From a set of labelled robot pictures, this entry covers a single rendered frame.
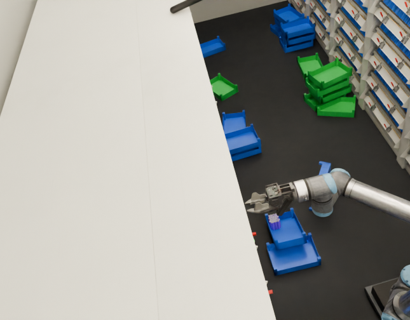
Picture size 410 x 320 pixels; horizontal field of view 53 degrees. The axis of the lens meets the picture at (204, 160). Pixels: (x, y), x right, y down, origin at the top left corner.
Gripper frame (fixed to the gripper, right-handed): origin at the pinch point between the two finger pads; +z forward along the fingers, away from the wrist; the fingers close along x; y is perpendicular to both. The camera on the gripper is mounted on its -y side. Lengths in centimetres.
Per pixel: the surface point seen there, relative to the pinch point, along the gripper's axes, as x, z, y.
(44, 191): 36, 49, 75
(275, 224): -52, -16, -95
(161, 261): 63, 21, 74
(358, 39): -172, -121, -52
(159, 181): 42, 20, 74
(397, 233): -29, -90, -106
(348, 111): -151, -106, -106
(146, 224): 53, 24, 74
